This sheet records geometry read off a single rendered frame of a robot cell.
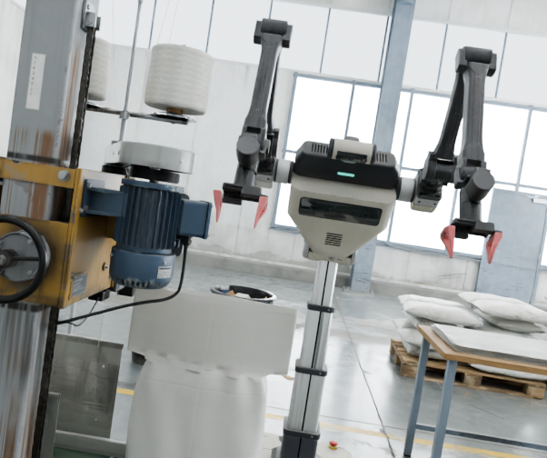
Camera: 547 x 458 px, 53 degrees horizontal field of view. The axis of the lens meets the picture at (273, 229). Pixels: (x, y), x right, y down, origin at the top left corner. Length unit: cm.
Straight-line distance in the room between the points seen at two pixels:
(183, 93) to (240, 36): 870
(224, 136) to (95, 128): 229
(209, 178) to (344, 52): 318
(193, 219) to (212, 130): 853
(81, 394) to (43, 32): 133
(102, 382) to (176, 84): 117
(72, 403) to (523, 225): 892
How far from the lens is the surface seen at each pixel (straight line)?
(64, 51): 134
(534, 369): 290
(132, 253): 130
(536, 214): 1038
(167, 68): 146
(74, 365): 219
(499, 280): 1024
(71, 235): 129
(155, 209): 130
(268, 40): 169
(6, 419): 144
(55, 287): 132
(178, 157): 129
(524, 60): 1065
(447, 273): 1005
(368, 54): 1006
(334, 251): 215
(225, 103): 988
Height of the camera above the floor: 133
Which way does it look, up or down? 3 degrees down
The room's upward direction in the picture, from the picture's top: 9 degrees clockwise
